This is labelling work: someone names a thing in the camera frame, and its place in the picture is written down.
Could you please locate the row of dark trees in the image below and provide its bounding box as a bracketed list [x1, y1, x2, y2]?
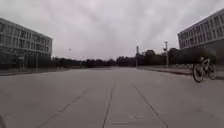
[49, 47, 221, 69]

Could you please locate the tall tower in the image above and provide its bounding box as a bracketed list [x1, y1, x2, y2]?
[134, 45, 140, 69]

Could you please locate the grey concrete paved road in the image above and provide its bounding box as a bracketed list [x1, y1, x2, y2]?
[0, 66, 224, 128]

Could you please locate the lamp pole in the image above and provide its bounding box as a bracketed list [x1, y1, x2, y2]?
[163, 41, 170, 69]

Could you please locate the raised kerb strip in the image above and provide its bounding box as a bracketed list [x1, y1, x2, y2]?
[137, 66, 224, 80]

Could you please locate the bicycle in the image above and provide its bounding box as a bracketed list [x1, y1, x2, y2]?
[192, 56, 218, 84]

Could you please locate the grey multi-storey building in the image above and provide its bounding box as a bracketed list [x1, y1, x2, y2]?
[0, 17, 54, 70]

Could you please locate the grey building with window rows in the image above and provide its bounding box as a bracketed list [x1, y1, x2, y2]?
[177, 7, 224, 65]

